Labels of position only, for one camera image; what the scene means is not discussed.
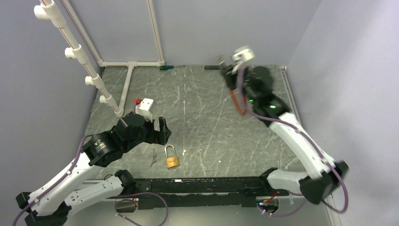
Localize red cable lock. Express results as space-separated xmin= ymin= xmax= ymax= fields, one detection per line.
xmin=230 ymin=90 xmax=247 ymax=116

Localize brass padlock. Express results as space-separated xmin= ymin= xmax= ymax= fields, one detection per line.
xmin=164 ymin=144 xmax=180 ymax=170

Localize white PVC pipe frame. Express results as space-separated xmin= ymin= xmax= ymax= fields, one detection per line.
xmin=33 ymin=0 xmax=166 ymax=117

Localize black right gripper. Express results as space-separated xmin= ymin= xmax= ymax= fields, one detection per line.
xmin=220 ymin=61 xmax=258 ymax=105

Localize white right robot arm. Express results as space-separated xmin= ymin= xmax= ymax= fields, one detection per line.
xmin=218 ymin=64 xmax=349 ymax=209

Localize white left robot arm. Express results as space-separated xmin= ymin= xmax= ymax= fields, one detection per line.
xmin=16 ymin=112 xmax=172 ymax=226

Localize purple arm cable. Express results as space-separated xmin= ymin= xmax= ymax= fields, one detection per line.
xmin=235 ymin=67 xmax=349 ymax=218
xmin=12 ymin=103 xmax=169 ymax=226

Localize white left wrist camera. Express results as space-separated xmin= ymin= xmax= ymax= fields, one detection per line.
xmin=133 ymin=98 xmax=156 ymax=121

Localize aluminium frame rail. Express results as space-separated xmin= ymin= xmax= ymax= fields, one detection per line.
xmin=279 ymin=65 xmax=333 ymax=197

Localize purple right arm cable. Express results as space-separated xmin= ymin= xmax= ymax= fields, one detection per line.
xmin=235 ymin=67 xmax=349 ymax=218

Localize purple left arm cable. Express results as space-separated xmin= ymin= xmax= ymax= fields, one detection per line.
xmin=12 ymin=103 xmax=169 ymax=226

